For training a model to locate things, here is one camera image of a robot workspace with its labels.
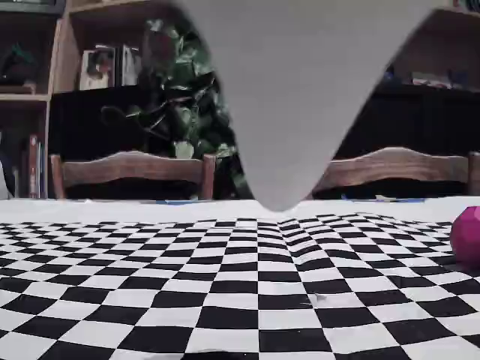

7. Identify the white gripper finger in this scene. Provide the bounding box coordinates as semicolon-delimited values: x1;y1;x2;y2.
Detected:
175;0;438;213

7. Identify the pink faceted ball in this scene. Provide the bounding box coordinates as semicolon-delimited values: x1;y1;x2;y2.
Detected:
449;205;480;269

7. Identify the white picture box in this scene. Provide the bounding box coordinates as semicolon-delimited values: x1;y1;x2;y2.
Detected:
80;48;116;91

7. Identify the blue starry night picture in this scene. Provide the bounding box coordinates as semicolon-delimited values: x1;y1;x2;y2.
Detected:
380;63;397;86

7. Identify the green leafy plant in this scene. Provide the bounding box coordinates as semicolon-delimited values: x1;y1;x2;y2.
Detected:
100;18;260;200

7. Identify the brown wooden chair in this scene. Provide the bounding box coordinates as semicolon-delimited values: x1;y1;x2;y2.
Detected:
50;149;218;200
310;145;480;199

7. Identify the white red shelf item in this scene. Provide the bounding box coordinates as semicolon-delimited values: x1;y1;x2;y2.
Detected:
411;70;449;88

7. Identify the small blue shelf item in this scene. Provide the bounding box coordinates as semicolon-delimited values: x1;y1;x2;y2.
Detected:
448;68;470;88

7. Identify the pair of white books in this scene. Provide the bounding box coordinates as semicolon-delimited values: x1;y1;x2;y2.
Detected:
115;44;143;87

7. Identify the black cabinet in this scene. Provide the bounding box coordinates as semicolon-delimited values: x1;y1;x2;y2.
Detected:
48;84;480;200

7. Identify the light wooden bookshelf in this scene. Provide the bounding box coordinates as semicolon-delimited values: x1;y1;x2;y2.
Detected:
0;0;480;200

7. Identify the black white checkered mat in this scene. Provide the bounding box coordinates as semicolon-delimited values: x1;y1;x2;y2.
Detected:
0;198;480;360

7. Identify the row of red books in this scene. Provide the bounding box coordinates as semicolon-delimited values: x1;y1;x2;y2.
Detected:
0;130;48;200

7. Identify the dark green shelf object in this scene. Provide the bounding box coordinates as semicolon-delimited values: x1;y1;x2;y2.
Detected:
0;43;39;86

